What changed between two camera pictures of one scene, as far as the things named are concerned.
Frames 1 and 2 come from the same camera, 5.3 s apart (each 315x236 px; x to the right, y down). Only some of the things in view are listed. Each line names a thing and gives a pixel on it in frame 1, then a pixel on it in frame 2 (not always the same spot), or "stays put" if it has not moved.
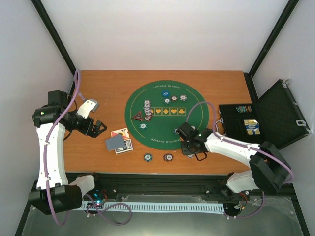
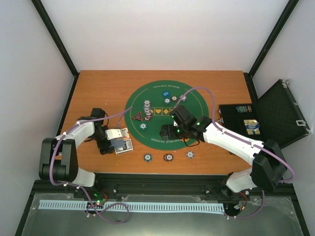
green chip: (142, 126) stays put
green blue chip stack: (147, 157) stays put
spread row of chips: (146, 108) stays put
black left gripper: (86, 130) -> (107, 151)
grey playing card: (115, 142) stays put
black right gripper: (185, 150) -> (163, 132)
